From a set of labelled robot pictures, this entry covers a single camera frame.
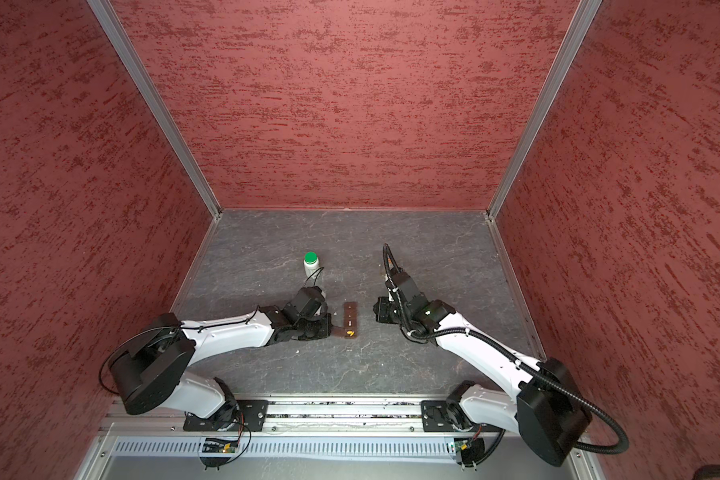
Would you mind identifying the white slotted cable duct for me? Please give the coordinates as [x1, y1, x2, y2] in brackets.
[110, 436, 456, 463]

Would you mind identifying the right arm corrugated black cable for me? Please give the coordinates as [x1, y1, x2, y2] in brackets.
[382, 242, 631, 455]

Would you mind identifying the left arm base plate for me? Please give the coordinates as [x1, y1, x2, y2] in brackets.
[183, 400, 269, 432]

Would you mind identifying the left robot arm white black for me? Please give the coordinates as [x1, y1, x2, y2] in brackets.
[102, 286, 332, 431]

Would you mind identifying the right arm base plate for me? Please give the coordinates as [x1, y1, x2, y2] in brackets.
[420, 400, 500, 434]

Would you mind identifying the left aluminium corner post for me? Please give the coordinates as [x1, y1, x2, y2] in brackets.
[87, 0, 223, 221]

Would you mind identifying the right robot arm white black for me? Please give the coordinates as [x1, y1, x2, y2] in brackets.
[374, 268, 592, 466]

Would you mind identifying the right controller board with wires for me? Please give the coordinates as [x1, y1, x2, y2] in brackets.
[453, 424, 506, 469]

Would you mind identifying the aluminium corner post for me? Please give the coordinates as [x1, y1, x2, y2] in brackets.
[87, 0, 223, 221]
[487, 0, 602, 222]

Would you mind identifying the white pill bottle green cap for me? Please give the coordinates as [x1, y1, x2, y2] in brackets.
[303, 251, 320, 278]

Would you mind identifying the controller board with wires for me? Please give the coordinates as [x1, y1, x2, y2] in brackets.
[453, 424, 506, 469]
[199, 415, 253, 470]

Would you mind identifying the left controller board with wires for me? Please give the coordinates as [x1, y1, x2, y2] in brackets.
[199, 415, 253, 470]

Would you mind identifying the brown weekly pill organizer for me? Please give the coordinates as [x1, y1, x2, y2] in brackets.
[332, 301, 358, 339]

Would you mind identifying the right aluminium corner post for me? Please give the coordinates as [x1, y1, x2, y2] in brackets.
[487, 0, 602, 222]

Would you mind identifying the aluminium front rail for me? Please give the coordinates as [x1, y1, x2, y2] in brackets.
[98, 395, 586, 437]

